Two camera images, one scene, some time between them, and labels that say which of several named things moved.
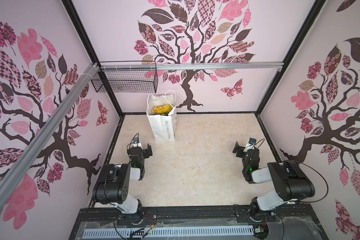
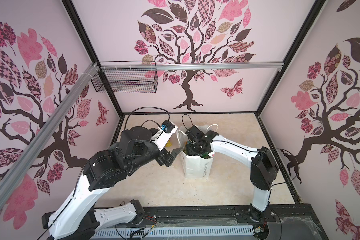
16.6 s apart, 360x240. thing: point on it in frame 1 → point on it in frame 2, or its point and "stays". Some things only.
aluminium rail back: x=121 y=65 stays
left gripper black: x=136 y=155 → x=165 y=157
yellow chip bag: x=163 y=110 → x=169 y=144
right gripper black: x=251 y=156 → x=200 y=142
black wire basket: x=127 y=77 stays
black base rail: x=290 y=223 stays
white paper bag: x=163 y=126 → x=195 y=167
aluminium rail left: x=8 y=184 stays
